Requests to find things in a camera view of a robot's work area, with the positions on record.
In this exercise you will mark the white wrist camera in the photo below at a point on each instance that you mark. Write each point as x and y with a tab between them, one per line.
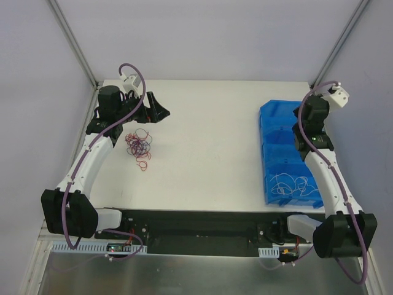
131	82
337	97

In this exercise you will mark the aluminium frame post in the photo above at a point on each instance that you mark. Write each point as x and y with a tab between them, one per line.
360	10
72	41

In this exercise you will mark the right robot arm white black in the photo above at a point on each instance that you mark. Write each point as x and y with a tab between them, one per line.
347	230

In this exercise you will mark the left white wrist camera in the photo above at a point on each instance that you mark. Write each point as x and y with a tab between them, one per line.
131	82

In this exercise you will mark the left white cable duct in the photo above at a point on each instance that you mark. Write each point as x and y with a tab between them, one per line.
99	248

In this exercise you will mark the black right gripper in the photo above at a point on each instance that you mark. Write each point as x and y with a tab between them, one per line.
317	108

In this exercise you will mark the right aluminium frame post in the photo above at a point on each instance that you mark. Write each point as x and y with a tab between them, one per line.
360	10

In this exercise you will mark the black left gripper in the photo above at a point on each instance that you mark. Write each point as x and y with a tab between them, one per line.
150	110

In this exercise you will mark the white cable duct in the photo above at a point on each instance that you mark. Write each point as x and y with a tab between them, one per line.
269	253
99	248

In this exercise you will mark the blue middle storage bin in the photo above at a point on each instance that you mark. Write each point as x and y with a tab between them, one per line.
277	147

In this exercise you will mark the blue storage bin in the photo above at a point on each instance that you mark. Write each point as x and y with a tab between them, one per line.
291	184
277	113
277	147

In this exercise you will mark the right white cable duct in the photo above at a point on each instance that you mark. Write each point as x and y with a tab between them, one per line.
269	253

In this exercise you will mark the left aluminium frame post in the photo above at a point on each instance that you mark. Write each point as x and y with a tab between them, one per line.
72	41

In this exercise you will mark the blue far storage bin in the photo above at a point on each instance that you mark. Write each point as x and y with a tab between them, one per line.
277	113

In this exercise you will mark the blue near storage bin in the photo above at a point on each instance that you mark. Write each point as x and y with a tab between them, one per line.
291	184

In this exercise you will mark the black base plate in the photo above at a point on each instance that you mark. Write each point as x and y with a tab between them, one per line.
204	233

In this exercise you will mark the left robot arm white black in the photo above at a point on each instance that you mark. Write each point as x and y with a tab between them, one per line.
67	208

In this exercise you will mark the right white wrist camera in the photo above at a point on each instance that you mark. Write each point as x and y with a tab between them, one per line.
337	97

